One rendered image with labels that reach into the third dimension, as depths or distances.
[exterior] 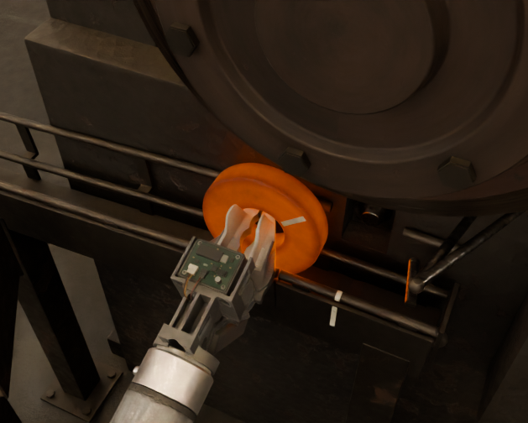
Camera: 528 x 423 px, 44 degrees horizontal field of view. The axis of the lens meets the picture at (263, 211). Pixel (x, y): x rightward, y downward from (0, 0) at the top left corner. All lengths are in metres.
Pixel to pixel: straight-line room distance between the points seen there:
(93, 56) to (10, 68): 1.62
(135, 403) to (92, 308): 1.01
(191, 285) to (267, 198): 0.14
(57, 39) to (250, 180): 0.32
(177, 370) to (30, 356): 0.99
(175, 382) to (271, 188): 0.23
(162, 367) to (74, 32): 0.46
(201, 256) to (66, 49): 0.34
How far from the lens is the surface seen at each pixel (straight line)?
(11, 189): 0.98
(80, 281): 1.71
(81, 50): 0.86
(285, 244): 0.78
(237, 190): 0.75
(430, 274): 0.56
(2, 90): 2.37
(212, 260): 0.67
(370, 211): 0.80
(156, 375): 0.66
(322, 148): 0.48
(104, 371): 1.55
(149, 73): 0.81
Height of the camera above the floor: 1.34
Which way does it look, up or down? 48 degrees down
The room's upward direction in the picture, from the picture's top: straight up
